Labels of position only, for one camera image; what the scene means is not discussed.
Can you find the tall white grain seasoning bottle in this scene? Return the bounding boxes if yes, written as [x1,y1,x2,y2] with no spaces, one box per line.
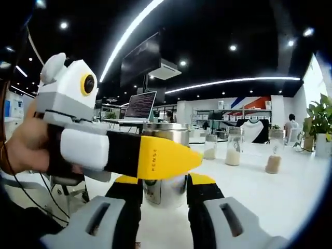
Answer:
[225,126,244,167]

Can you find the brown grain seasoning bottle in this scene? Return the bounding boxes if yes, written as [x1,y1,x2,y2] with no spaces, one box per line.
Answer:
[265,129,285,174]

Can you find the short pale grain seasoning bottle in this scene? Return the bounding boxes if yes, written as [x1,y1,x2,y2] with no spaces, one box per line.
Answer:
[203,134,218,160]

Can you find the white powder seasoning bottle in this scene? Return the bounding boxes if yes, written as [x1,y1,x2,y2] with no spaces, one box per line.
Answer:
[141,122,190,210]

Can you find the person's left hand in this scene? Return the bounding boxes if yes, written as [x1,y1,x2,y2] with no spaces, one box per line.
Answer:
[6,100,50,174]

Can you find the white standing desk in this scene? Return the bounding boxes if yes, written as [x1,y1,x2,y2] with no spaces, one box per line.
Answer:
[102,118,146,135]

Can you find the round ceiling spotlights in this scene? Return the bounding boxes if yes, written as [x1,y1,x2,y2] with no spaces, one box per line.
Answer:
[6,22,316,98]

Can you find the silver laptop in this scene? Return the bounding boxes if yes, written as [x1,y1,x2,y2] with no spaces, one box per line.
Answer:
[123,91,158,123]

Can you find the hanging black monitor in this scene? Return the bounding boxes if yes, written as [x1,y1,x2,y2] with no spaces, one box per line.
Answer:
[120,32,162,88]

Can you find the long ceiling light strip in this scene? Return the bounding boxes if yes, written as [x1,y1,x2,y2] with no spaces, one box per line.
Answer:
[99,0,166,83]
[165,76,301,94]

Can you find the shirt-covered office chair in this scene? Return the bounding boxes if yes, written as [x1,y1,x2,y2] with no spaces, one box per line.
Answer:
[240,118,270,144]

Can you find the ceiling air conditioner unit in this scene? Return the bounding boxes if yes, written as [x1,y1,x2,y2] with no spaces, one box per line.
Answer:
[148,58,182,80]

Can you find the row of white storage boxes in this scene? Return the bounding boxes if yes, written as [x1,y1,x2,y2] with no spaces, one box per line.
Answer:
[224,115,265,121]

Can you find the metal shelving unit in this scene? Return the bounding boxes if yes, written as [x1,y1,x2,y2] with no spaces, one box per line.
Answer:
[193,100,272,122]

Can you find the large potted green plant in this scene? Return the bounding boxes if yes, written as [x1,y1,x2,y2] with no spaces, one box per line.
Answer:
[302,93,332,158]

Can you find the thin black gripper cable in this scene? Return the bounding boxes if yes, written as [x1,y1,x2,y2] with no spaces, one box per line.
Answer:
[2,145,70,225]

